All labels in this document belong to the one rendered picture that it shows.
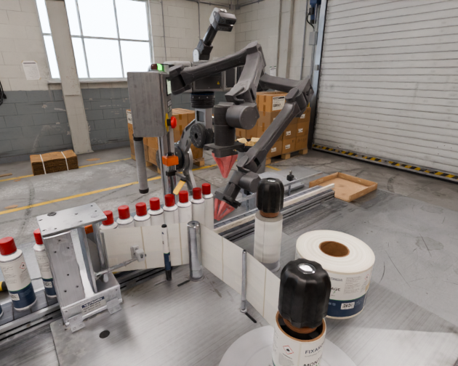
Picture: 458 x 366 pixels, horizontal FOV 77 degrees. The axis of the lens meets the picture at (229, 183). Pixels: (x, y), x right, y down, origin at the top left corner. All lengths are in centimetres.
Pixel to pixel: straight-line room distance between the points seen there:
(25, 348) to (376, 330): 87
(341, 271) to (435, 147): 450
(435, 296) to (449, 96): 414
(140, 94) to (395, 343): 92
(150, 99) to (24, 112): 540
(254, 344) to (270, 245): 29
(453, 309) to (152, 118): 104
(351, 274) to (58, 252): 68
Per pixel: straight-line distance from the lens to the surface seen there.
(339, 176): 199
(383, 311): 92
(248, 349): 74
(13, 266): 92
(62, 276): 80
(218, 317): 82
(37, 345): 96
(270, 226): 86
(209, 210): 108
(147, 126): 92
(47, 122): 629
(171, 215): 99
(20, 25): 627
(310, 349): 55
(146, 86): 91
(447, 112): 508
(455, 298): 116
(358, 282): 80
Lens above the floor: 147
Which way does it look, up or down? 21 degrees down
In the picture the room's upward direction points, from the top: straight up
